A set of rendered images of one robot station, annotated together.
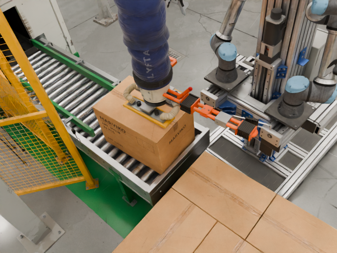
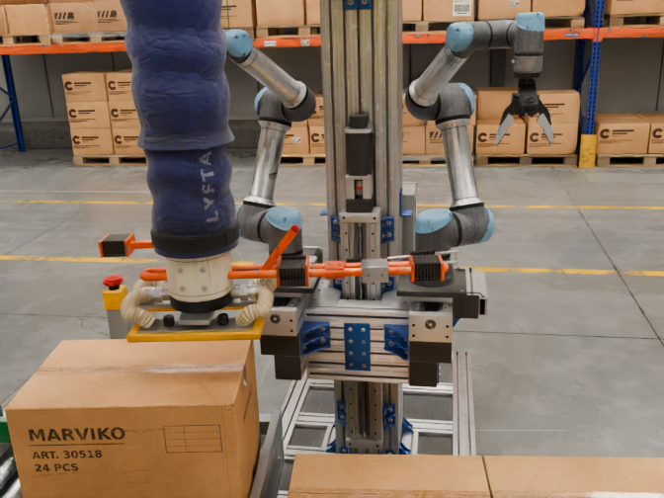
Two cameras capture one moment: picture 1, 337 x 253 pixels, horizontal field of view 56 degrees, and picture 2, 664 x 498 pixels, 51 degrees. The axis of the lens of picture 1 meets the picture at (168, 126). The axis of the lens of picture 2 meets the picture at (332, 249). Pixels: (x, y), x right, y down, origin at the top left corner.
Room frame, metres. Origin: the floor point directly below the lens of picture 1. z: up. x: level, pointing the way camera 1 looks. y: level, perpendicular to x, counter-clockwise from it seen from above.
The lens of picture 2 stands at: (-0.12, 0.97, 1.90)
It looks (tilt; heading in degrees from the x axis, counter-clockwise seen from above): 19 degrees down; 317
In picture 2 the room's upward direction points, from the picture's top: 2 degrees counter-clockwise
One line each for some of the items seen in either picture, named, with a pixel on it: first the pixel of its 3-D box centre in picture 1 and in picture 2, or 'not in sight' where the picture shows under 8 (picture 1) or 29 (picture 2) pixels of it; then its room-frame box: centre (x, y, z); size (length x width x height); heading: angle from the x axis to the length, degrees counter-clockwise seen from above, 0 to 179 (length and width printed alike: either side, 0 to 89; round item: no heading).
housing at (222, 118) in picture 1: (223, 119); (374, 271); (1.07, -0.29, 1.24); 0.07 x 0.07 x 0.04; 45
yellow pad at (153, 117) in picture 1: (147, 109); (196, 324); (1.33, 0.11, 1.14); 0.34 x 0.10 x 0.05; 45
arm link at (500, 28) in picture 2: not in sight; (502, 34); (1.04, -0.79, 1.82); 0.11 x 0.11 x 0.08; 67
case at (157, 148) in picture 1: (146, 124); (147, 429); (1.57, 0.16, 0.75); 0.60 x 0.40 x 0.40; 46
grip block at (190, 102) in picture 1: (189, 103); (292, 271); (1.23, -0.14, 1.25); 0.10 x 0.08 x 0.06; 135
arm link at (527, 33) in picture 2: not in sight; (529, 34); (0.94, -0.77, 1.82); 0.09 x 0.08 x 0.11; 157
